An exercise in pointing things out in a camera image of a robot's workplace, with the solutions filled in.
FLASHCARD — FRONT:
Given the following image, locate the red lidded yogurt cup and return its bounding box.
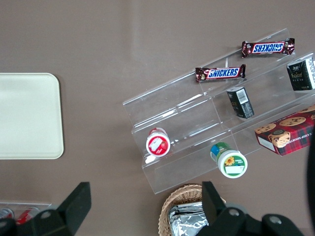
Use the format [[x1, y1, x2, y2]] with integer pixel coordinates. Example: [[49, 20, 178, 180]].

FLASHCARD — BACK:
[[145, 126, 171, 157]]

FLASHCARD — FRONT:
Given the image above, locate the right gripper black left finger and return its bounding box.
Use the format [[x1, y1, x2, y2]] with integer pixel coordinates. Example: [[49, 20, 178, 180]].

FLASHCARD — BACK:
[[31, 181, 92, 236]]

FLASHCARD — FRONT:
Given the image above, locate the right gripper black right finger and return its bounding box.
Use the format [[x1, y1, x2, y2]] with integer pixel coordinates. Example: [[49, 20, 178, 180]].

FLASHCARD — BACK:
[[196, 181, 259, 236]]

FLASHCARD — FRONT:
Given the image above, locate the green lidded yogurt cup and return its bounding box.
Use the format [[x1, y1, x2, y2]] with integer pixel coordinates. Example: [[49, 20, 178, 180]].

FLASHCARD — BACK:
[[210, 141, 249, 178]]

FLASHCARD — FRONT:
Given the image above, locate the red tartan cookie box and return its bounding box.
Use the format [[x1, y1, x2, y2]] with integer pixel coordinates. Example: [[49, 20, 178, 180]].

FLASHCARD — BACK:
[[254, 104, 315, 156]]

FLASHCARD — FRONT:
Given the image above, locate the clear acrylic bottle rack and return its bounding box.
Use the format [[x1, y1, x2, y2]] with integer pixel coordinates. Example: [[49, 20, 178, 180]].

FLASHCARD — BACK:
[[0, 201, 53, 236]]

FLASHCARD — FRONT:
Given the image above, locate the small black drink carton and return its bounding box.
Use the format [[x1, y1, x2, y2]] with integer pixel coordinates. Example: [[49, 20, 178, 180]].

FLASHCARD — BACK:
[[226, 86, 255, 120], [286, 57, 315, 92]]

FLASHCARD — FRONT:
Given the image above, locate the cream plastic tray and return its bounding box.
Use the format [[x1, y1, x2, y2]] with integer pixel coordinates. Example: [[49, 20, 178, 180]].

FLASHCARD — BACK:
[[0, 72, 65, 160]]

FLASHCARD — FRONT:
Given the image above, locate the clear acrylic stepped shelf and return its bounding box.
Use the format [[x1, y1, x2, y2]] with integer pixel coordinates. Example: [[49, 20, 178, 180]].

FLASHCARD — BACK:
[[122, 28, 315, 196]]

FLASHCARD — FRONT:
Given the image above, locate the silver foil pack stack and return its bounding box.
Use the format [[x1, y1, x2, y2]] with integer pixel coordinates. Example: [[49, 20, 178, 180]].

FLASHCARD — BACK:
[[167, 201, 210, 236]]

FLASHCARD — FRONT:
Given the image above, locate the brown snickers bar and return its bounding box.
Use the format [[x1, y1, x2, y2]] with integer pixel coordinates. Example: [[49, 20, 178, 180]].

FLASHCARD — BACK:
[[195, 64, 247, 83], [241, 37, 296, 59]]

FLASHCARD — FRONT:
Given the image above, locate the light wicker basket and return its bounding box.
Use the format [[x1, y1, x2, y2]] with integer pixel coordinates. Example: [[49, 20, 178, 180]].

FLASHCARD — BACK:
[[158, 184, 227, 236]]

